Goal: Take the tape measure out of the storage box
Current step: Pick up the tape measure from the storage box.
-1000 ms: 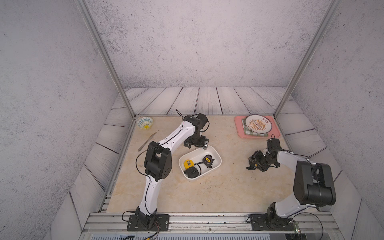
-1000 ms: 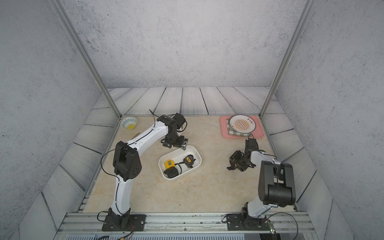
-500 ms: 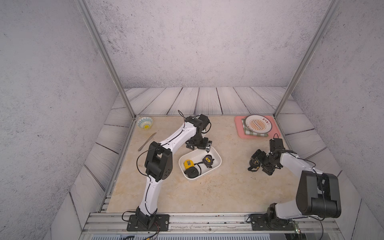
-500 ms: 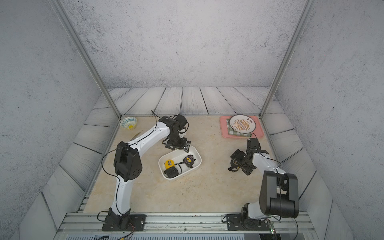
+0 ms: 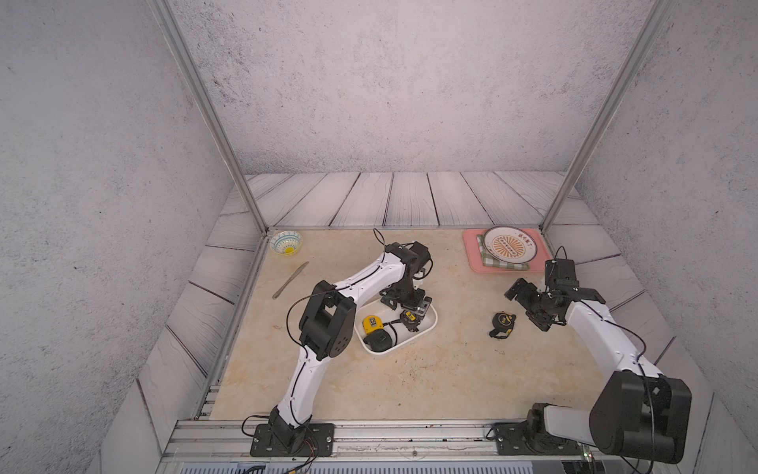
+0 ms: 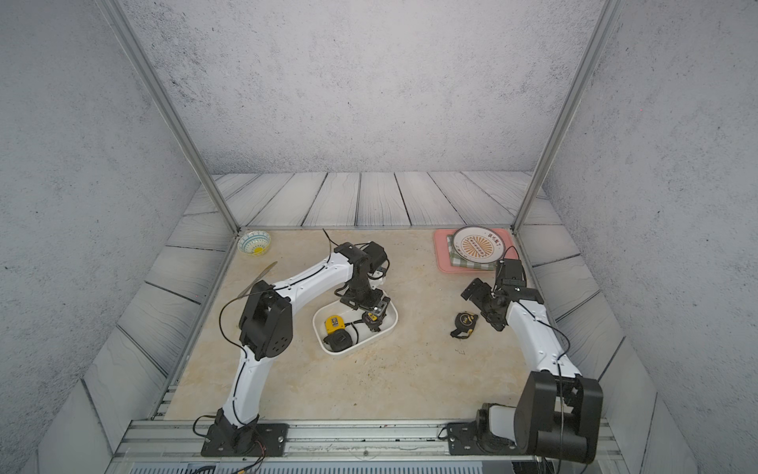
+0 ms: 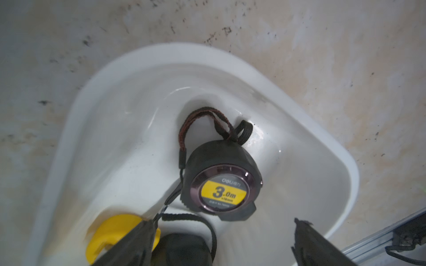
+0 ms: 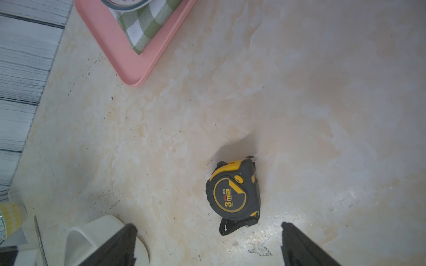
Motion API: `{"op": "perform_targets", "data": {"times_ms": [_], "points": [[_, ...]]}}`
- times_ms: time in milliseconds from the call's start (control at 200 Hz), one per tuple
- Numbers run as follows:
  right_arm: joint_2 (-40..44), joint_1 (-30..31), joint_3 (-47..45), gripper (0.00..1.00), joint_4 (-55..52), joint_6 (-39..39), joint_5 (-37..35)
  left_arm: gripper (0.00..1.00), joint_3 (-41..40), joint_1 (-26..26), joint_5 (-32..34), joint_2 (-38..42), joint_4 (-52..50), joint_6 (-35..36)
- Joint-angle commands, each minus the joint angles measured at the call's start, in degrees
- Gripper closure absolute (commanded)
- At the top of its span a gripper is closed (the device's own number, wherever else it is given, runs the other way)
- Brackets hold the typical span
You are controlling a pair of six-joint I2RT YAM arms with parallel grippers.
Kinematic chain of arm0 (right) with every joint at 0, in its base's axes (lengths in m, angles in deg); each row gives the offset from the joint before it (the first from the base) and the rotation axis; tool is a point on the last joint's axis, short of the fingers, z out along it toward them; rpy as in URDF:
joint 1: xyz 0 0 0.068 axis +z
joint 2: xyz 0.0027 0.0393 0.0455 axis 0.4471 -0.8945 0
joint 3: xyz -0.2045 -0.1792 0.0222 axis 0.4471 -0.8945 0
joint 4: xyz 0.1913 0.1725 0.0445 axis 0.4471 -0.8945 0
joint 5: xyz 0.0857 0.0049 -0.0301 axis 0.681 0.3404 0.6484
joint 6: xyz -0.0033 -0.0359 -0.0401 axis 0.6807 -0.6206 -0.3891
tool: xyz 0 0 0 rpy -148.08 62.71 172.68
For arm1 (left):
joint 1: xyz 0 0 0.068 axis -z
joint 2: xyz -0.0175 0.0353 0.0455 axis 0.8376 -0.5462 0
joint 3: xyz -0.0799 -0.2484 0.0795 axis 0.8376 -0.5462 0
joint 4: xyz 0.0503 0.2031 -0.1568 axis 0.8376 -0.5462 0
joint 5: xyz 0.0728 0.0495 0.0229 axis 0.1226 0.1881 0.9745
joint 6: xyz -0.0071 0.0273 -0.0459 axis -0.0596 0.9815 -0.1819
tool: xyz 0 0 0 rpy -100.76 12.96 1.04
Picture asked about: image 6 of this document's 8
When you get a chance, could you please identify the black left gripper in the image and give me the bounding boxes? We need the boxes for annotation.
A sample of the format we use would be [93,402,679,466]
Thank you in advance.
[345,277,394,318]

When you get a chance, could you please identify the right aluminium frame post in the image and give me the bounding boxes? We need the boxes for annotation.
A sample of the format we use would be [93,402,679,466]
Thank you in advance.
[511,0,623,236]

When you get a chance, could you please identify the round black tape measure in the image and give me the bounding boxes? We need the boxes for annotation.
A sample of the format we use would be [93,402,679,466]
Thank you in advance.
[450,311,479,340]

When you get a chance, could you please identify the green checked cloth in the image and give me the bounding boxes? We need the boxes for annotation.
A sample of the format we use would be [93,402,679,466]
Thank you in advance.
[446,235,495,271]

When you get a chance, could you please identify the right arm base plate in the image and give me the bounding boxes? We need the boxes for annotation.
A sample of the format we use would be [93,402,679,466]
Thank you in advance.
[440,422,521,456]

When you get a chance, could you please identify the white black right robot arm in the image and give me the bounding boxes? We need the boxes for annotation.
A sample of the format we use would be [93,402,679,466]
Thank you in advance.
[462,259,603,465]

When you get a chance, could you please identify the slim metal knife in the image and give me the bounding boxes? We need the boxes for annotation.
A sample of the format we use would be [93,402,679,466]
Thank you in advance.
[237,261,278,298]

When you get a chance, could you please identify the large black tape measure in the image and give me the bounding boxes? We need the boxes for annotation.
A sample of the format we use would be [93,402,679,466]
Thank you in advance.
[323,329,353,354]

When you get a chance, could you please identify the white orange patterned plate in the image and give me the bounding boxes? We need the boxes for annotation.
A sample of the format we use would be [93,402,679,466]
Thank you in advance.
[452,226,509,264]

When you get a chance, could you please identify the patterned ceramic bowl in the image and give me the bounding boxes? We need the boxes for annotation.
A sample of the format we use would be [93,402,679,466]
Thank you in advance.
[237,230,272,256]

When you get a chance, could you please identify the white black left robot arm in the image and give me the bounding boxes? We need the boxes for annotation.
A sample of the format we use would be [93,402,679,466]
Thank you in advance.
[206,242,397,453]

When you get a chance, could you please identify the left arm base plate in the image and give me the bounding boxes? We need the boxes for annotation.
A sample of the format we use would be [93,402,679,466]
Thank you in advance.
[201,423,289,458]

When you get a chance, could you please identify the aluminium frame post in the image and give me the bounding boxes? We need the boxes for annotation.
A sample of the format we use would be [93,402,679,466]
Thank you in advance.
[96,0,241,235]
[511,0,623,236]

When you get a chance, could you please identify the white plastic storage box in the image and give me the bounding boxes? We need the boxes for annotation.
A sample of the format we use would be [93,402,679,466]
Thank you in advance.
[312,300,399,357]

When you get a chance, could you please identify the pink tray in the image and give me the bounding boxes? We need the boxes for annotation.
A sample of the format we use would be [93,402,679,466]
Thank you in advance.
[432,228,520,274]

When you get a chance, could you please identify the left aluminium frame post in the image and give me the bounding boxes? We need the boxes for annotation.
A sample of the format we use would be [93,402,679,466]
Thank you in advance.
[96,0,241,235]

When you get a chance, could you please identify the black yellow tape measure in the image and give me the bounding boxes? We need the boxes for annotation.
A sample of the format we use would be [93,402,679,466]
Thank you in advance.
[361,308,386,333]

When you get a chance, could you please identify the aluminium front rail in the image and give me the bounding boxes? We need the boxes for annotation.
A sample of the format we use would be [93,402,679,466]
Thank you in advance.
[107,420,636,473]

